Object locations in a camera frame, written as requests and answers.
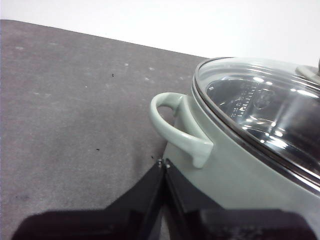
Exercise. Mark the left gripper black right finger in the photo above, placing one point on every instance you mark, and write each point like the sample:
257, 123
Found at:
225, 225

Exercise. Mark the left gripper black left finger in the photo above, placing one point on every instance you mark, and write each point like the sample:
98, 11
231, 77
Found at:
112, 225

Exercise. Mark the glass lid with green knob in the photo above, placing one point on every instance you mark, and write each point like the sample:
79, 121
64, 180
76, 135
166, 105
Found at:
270, 107

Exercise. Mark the pale green electric steamer pot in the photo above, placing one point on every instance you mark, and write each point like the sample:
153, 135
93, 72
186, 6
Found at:
237, 180

